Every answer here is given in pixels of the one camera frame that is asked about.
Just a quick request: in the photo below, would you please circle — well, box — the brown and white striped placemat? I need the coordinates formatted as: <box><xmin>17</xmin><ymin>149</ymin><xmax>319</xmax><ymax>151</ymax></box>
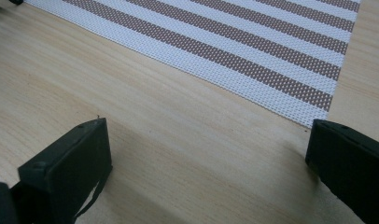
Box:
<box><xmin>23</xmin><ymin>0</ymin><xmax>363</xmax><ymax>129</ymax></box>

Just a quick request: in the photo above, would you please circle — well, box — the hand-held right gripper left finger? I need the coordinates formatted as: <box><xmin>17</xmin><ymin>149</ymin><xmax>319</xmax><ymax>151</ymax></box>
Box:
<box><xmin>18</xmin><ymin>117</ymin><xmax>113</xmax><ymax>224</ymax></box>

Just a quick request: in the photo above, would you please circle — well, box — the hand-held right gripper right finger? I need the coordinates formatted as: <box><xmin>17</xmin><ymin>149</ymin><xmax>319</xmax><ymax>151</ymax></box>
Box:
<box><xmin>304</xmin><ymin>119</ymin><xmax>379</xmax><ymax>224</ymax></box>

